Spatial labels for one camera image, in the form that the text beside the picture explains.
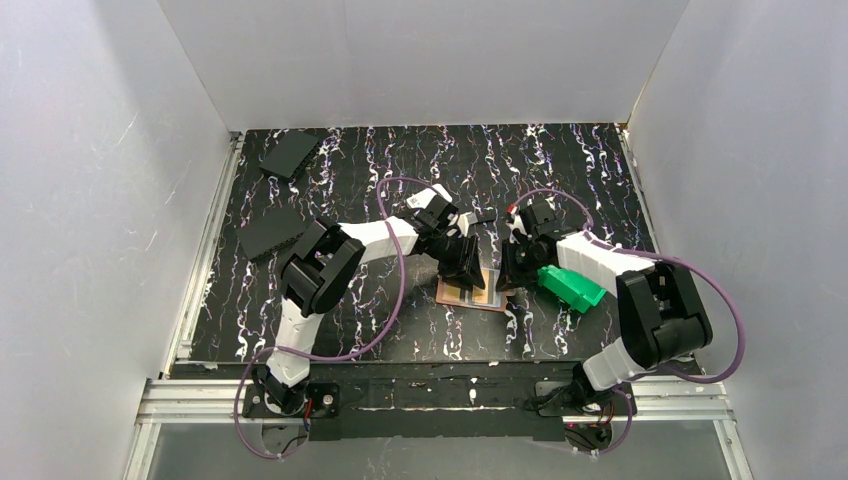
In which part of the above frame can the tan leather card holder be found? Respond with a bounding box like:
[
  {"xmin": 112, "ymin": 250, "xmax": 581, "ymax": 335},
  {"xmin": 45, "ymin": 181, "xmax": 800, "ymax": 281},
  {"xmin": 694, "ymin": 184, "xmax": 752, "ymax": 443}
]
[{"xmin": 436, "ymin": 268, "xmax": 507, "ymax": 312}]

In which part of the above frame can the aluminium frame rail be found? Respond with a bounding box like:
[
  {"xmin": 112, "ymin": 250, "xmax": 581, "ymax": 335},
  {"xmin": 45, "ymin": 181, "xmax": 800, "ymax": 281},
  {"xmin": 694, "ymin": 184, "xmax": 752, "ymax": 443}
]
[{"xmin": 124, "ymin": 375, "xmax": 752, "ymax": 479}]

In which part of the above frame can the small black bar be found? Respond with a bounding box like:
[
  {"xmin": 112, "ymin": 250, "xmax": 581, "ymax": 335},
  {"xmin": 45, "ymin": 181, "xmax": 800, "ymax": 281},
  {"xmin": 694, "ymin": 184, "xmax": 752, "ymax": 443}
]
[{"xmin": 465, "ymin": 211, "xmax": 497, "ymax": 225}]

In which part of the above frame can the flat black card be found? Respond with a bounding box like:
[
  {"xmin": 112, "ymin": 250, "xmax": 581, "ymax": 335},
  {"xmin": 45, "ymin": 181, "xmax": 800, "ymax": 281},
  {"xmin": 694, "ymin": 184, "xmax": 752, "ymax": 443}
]
[{"xmin": 236, "ymin": 207, "xmax": 313, "ymax": 262}]

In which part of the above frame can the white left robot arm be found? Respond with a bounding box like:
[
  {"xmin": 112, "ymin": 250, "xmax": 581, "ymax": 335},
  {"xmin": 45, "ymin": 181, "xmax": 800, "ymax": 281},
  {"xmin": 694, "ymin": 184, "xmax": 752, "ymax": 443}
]
[{"xmin": 267, "ymin": 189, "xmax": 485, "ymax": 387}]

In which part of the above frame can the green plastic bin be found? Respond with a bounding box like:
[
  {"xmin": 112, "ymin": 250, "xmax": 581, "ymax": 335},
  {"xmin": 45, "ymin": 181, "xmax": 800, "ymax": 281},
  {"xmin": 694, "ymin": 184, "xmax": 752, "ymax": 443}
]
[{"xmin": 537, "ymin": 265, "xmax": 607, "ymax": 313}]

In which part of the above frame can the gold credit card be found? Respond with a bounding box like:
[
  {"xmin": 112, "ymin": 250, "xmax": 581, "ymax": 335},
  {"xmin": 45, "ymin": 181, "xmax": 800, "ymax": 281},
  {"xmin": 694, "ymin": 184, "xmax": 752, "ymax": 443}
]
[{"xmin": 437, "ymin": 282, "xmax": 473, "ymax": 305}]

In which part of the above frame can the white rectangular box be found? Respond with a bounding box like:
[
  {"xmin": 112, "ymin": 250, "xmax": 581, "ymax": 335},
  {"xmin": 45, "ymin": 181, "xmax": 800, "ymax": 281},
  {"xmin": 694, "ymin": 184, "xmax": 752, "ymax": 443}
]
[{"xmin": 405, "ymin": 184, "xmax": 453, "ymax": 209}]

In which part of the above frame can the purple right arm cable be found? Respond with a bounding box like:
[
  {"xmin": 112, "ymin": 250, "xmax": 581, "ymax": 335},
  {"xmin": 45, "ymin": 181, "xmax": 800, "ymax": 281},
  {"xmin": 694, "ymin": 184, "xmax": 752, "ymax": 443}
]
[{"xmin": 506, "ymin": 188, "xmax": 747, "ymax": 456}]

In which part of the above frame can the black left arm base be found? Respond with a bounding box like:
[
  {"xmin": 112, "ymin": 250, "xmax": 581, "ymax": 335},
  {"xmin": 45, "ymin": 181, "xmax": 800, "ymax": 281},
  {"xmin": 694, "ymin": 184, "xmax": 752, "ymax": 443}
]
[{"xmin": 240, "ymin": 371, "xmax": 341, "ymax": 419}]

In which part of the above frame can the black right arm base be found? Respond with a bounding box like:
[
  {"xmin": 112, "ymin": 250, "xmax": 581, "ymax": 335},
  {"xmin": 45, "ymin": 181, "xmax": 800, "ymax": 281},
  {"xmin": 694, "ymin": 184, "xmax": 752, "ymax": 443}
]
[{"xmin": 522, "ymin": 380, "xmax": 637, "ymax": 422}]

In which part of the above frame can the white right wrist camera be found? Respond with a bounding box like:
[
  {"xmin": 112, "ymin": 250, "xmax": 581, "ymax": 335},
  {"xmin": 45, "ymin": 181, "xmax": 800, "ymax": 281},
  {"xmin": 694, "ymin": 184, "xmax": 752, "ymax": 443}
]
[{"xmin": 506, "ymin": 205, "xmax": 528, "ymax": 244}]

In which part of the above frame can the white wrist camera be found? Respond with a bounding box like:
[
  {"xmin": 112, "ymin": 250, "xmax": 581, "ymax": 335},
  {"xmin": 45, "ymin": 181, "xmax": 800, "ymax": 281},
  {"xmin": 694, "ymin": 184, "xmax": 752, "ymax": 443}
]
[
  {"xmin": 456, "ymin": 212, "xmax": 476, "ymax": 236},
  {"xmin": 506, "ymin": 205, "xmax": 528, "ymax": 244}
]

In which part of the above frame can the black rectangular box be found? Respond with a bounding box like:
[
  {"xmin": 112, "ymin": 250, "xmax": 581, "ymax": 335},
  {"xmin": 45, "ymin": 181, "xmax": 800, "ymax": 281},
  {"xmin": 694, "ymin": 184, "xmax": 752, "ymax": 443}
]
[{"xmin": 260, "ymin": 131, "xmax": 319, "ymax": 182}]

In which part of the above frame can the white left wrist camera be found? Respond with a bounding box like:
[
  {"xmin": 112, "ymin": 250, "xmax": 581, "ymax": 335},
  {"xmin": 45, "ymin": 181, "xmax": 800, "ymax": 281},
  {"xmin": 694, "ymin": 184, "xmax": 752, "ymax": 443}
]
[{"xmin": 456, "ymin": 212, "xmax": 476, "ymax": 236}]

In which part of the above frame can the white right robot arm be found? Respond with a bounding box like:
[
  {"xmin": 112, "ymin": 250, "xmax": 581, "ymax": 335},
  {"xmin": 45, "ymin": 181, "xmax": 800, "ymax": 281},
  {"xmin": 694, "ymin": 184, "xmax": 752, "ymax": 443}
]
[{"xmin": 496, "ymin": 203, "xmax": 713, "ymax": 398}]

